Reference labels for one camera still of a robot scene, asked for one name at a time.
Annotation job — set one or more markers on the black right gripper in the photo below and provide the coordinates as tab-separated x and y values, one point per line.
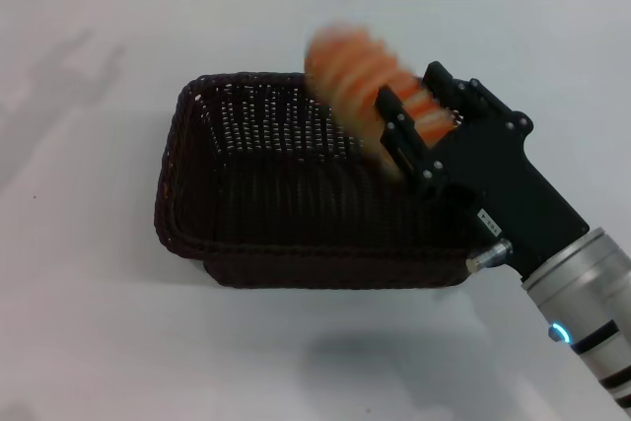
508	184

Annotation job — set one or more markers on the orange striped bread roll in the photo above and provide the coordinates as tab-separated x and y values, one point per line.
355	71

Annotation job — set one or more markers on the dark brown wicker basket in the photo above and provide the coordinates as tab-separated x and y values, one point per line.
296	204

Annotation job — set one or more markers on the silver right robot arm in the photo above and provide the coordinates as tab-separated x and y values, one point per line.
591	302

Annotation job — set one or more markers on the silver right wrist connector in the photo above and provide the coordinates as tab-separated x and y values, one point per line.
488	254

